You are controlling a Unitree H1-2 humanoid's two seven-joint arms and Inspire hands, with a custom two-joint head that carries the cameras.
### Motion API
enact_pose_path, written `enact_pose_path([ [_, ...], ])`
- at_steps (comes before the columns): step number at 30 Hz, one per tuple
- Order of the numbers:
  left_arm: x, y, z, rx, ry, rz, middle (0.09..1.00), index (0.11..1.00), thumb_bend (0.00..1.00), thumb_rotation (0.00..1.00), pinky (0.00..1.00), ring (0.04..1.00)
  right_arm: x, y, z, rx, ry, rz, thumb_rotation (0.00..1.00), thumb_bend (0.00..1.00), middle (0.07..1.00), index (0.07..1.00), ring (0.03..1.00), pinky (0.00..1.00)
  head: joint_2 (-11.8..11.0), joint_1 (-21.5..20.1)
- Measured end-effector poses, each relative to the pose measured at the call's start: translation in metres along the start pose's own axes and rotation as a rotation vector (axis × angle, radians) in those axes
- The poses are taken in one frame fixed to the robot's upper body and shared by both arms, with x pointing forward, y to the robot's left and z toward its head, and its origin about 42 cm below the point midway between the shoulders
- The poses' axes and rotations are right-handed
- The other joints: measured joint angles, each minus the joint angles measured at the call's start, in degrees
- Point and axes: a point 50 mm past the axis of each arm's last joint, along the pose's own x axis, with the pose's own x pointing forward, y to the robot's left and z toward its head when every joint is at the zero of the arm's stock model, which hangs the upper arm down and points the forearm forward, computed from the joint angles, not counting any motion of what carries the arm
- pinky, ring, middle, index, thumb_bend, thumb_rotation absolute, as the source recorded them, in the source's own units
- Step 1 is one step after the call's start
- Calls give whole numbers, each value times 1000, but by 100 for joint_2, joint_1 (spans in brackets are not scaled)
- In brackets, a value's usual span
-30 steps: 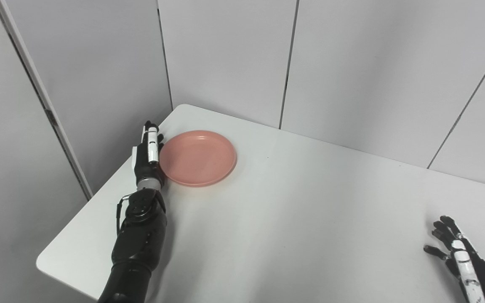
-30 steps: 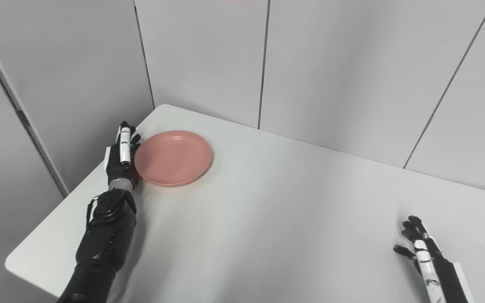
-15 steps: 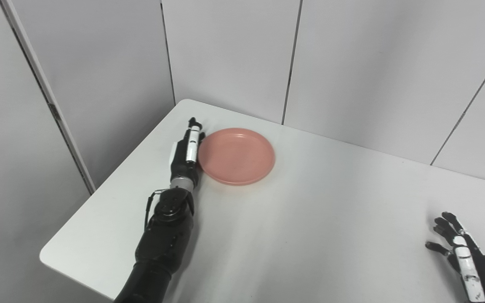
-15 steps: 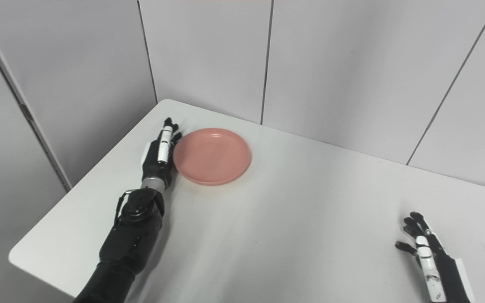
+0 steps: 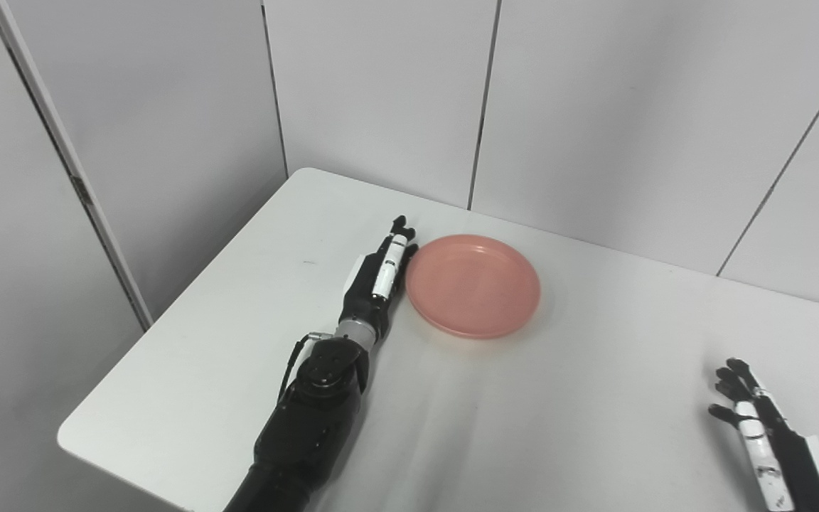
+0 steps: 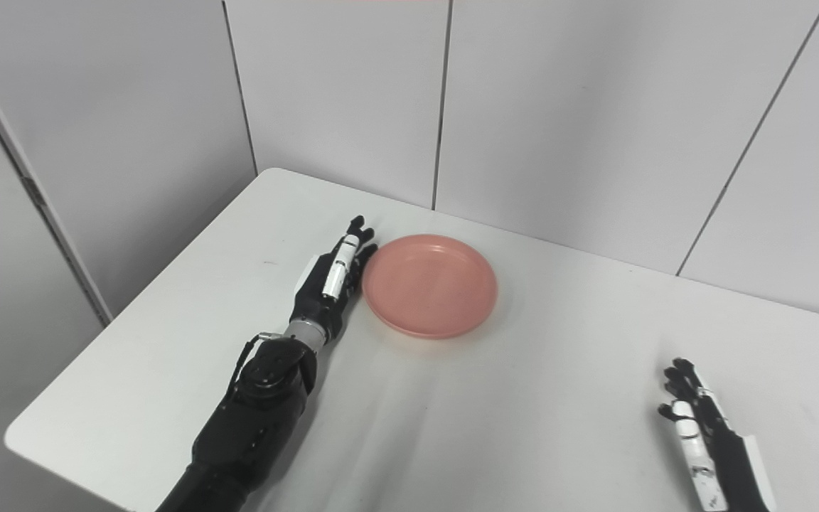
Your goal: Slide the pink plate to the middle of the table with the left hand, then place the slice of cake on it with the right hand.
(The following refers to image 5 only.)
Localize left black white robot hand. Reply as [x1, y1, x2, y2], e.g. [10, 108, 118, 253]
[338, 215, 419, 343]

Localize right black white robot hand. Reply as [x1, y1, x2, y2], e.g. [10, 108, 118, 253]
[709, 358, 819, 512]

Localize pink round plate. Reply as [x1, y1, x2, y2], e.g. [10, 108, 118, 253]
[405, 235, 542, 339]

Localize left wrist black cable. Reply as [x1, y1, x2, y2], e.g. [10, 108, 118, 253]
[278, 331, 334, 407]

